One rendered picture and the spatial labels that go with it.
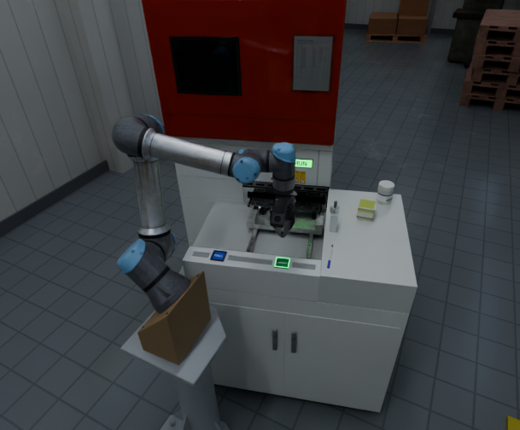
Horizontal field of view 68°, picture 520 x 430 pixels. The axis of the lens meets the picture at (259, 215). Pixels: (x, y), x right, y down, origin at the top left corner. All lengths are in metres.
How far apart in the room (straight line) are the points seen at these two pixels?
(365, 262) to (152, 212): 0.83
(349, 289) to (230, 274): 0.47
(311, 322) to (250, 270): 0.35
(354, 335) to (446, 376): 0.92
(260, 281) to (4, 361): 1.80
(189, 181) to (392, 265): 1.14
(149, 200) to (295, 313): 0.75
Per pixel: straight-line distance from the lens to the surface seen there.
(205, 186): 2.13
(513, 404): 2.60
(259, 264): 1.54
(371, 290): 1.54
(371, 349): 1.81
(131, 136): 1.23
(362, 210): 1.77
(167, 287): 1.34
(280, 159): 1.25
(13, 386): 2.75
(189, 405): 1.82
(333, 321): 1.68
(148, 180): 1.39
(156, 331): 1.36
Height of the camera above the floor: 2.01
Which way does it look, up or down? 36 degrees down
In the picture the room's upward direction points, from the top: 2 degrees counter-clockwise
